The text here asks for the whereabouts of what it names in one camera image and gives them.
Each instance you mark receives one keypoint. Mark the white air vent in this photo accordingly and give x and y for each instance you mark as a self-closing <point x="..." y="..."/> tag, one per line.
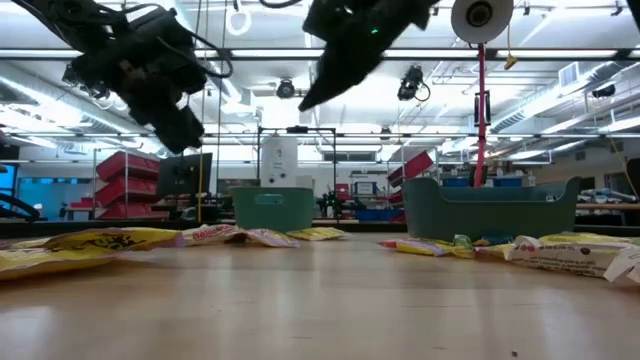
<point x="569" y="75"/>

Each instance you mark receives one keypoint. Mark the red storage bin rack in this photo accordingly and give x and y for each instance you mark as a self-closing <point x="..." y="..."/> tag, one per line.
<point x="127" y="185"/>

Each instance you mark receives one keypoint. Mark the blue wrapped candy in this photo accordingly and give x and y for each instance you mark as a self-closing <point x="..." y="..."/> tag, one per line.
<point x="492" y="240"/>

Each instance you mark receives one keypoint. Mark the green candy wrapper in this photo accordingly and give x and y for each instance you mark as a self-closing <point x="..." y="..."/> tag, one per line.
<point x="462" y="241"/>

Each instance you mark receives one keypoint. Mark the dark teal plastic bin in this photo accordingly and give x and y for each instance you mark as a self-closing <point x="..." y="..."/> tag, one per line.
<point x="490" y="220"/>

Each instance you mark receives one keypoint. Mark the black computer monitor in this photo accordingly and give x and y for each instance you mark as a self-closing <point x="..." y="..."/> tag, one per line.
<point x="185" y="175"/>

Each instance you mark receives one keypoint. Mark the blue storage bin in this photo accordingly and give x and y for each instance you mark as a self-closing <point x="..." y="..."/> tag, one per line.
<point x="377" y="215"/>

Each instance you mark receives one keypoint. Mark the black dome camera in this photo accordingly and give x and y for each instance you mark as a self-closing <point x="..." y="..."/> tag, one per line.
<point x="285" y="90"/>

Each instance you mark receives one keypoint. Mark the light teal plastic bin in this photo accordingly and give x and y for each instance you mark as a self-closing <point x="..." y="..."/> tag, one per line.
<point x="272" y="215"/>

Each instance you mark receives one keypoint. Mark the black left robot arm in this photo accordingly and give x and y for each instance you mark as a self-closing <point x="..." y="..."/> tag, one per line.
<point x="60" y="10"/>

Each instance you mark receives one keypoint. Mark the small display screen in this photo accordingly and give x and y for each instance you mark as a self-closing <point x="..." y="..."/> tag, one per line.
<point x="365" y="188"/>

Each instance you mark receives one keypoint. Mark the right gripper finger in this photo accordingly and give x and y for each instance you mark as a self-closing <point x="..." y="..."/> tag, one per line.
<point x="335" y="85"/>

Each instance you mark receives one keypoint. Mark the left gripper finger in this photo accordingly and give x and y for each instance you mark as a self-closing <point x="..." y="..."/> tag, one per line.
<point x="177" y="132"/>

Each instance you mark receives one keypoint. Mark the red plastic bin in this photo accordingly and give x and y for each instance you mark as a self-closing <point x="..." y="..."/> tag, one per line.
<point x="412" y="167"/>

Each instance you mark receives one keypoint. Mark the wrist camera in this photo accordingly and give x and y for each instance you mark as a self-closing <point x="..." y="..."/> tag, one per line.
<point x="150" y="25"/>
<point x="320" y="20"/>

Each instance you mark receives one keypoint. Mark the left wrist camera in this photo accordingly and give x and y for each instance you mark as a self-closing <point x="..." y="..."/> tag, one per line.
<point x="150" y="25"/>

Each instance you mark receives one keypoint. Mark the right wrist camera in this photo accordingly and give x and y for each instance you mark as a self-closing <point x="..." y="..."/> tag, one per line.
<point x="320" y="20"/>

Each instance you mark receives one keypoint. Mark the white cylindrical tank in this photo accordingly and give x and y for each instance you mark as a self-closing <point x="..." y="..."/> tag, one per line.
<point x="279" y="162"/>

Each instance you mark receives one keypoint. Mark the yellow hook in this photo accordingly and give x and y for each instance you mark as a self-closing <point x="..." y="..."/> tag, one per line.
<point x="510" y="62"/>

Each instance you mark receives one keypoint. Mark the black speaker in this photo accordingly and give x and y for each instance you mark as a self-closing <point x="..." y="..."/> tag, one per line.
<point x="604" y="91"/>

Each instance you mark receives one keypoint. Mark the black frame beam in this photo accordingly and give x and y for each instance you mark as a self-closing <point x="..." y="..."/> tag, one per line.
<point x="492" y="54"/>

